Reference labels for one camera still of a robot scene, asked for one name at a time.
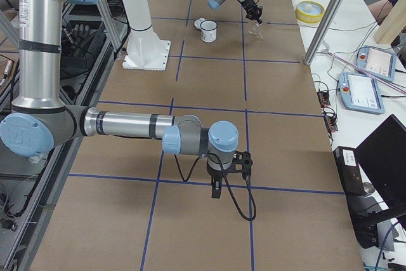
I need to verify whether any near teach pendant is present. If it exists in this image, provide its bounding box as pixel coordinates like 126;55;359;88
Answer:
338;72;385;114

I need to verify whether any orange connector board near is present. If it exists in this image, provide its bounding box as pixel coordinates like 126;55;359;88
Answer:
324;116;338;133

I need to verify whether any aluminium frame post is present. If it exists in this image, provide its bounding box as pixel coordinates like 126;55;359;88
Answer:
304;0;343;65

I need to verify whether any black computer box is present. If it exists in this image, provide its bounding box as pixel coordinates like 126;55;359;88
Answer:
333;146;365;196

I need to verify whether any wooden beam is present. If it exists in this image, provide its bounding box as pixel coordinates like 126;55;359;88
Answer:
374;0;406;44

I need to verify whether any orange connector board far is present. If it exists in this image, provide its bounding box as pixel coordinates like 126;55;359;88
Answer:
317;91;331;107

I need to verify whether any working arm black gripper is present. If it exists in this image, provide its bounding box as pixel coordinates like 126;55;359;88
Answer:
241;0;263;24

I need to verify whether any white mug lid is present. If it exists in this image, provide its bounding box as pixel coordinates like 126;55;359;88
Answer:
193;18;206;31

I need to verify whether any white enamel mug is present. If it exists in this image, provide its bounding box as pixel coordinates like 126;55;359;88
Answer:
200;20;218;43

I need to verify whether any orange connector board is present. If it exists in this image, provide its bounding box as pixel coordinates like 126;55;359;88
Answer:
324;116;338;133
317;91;331;107

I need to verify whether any teach pendant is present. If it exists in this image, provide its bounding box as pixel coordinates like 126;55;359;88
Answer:
356;46;396;82
338;72;385;114

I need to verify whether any yellow tape roll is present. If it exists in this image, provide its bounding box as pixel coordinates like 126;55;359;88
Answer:
295;1;325;24

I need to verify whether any black equipment under frame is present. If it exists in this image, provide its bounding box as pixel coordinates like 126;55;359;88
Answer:
60;20;106;79

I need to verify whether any far teach pendant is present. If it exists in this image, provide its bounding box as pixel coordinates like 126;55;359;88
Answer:
356;46;396;82

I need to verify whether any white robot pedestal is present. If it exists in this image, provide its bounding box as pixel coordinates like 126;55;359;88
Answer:
122;0;171;71

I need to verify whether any black monitor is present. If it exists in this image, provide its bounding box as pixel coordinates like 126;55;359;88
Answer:
355;114;405;207

